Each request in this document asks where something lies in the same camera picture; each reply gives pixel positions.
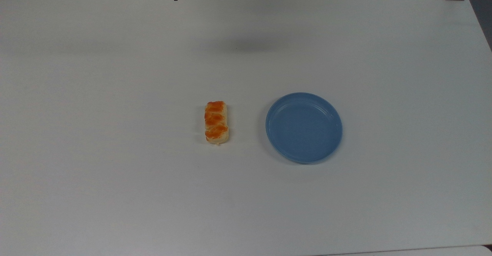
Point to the orange glazed bread loaf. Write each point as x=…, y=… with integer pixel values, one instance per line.
x=216, y=122

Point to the blue round plastic plate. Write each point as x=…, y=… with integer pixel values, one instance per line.
x=304, y=127

